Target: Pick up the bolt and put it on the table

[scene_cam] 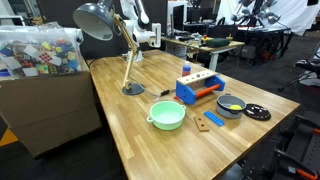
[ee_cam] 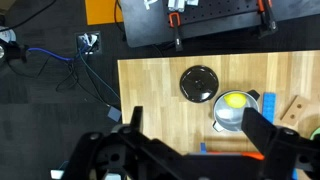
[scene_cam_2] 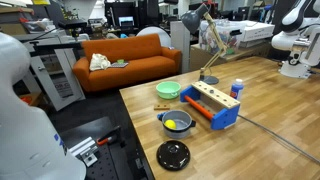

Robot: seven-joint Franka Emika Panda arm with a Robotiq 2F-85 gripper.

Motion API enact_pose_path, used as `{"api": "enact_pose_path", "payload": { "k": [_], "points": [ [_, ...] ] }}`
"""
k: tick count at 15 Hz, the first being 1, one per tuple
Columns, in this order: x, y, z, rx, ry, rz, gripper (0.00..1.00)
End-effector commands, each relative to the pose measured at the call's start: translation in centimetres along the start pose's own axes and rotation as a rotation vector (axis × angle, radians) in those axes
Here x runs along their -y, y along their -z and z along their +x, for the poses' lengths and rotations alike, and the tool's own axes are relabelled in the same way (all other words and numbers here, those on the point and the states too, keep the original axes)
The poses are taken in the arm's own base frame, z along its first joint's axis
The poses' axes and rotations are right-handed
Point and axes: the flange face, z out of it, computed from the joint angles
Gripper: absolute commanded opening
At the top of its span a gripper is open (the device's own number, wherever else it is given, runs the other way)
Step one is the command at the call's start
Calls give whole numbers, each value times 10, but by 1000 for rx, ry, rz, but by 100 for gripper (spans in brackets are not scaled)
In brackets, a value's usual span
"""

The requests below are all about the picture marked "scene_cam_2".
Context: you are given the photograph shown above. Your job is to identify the yellow toy lemon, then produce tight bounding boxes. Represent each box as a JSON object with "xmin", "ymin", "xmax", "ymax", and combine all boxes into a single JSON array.
[{"xmin": 164, "ymin": 119, "xmax": 177, "ymax": 130}]

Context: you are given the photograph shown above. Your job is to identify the white round chair back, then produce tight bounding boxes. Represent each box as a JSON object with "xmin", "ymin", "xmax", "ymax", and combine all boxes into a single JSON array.
[{"xmin": 136, "ymin": 25, "xmax": 172, "ymax": 48}]

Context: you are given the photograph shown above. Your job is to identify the grey cable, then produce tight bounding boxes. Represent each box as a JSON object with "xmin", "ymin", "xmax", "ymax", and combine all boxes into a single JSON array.
[{"xmin": 237, "ymin": 114, "xmax": 320, "ymax": 165}]

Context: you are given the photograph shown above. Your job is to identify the clear plastic storage bin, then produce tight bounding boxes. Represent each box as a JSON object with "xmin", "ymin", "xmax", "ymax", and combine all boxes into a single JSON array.
[{"xmin": 198, "ymin": 19, "xmax": 243, "ymax": 56}]

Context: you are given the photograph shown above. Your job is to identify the white pillar cabinet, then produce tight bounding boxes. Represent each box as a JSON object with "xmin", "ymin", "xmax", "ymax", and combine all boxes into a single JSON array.
[{"xmin": 169, "ymin": 20, "xmax": 191, "ymax": 74}]

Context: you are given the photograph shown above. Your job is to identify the laptop screen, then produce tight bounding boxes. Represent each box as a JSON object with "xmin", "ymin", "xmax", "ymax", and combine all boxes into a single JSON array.
[{"xmin": 118, "ymin": 15, "xmax": 135, "ymax": 28}]

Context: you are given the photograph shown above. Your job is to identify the white cloth bag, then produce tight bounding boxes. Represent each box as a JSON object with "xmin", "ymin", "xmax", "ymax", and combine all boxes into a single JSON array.
[{"xmin": 89, "ymin": 53, "xmax": 112, "ymax": 72}]

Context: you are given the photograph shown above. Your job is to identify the flat patterned book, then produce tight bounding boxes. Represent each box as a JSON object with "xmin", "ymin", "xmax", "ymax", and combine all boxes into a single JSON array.
[{"xmin": 109, "ymin": 61, "xmax": 129, "ymax": 69}]

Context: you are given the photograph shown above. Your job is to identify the wooden block with two holes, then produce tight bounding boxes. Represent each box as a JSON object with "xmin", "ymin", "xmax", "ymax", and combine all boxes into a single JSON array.
[{"xmin": 153, "ymin": 103, "xmax": 171, "ymax": 111}]

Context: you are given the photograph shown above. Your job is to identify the grey toy cooking pot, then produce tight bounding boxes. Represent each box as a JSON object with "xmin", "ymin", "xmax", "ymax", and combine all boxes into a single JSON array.
[{"xmin": 161, "ymin": 110, "xmax": 197, "ymax": 140}]

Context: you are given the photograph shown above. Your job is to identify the white cardboard box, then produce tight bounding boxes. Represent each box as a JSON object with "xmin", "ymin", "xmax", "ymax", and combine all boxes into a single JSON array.
[{"xmin": 233, "ymin": 20, "xmax": 276, "ymax": 43}]

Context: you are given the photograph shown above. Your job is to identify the white leaning sign panel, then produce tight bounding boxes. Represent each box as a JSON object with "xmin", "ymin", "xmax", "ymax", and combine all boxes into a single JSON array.
[{"xmin": 29, "ymin": 48, "xmax": 86, "ymax": 112}]

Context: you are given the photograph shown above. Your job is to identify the black perforated breadboard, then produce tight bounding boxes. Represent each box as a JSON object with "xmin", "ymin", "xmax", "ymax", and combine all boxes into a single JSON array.
[{"xmin": 59, "ymin": 116, "xmax": 134, "ymax": 180}]

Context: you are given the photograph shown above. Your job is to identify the aluminium bracket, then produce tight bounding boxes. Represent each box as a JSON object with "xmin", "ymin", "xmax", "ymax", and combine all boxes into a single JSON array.
[{"xmin": 68, "ymin": 136, "xmax": 100, "ymax": 168}]

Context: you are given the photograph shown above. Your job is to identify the wooden toy toolbox blue ends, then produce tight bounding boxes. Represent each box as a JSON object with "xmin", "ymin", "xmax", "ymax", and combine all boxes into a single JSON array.
[{"xmin": 179, "ymin": 80, "xmax": 242, "ymax": 131}]

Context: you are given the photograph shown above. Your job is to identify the black round pot lid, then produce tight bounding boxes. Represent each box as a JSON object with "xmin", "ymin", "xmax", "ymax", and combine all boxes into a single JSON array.
[{"xmin": 156, "ymin": 139, "xmax": 191, "ymax": 172}]

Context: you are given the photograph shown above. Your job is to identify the orange sofa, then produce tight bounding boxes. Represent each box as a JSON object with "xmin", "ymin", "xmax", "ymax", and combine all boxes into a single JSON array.
[{"xmin": 72, "ymin": 33, "xmax": 183, "ymax": 93}]

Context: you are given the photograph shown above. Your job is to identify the orange handled black tool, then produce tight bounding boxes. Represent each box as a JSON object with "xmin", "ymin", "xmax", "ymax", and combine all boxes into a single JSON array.
[{"xmin": 96, "ymin": 125, "xmax": 123, "ymax": 147}]

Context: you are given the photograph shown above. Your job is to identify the mint green plastic bowl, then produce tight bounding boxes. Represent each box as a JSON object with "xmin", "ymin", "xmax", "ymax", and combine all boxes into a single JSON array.
[{"xmin": 155, "ymin": 80, "xmax": 182, "ymax": 100}]

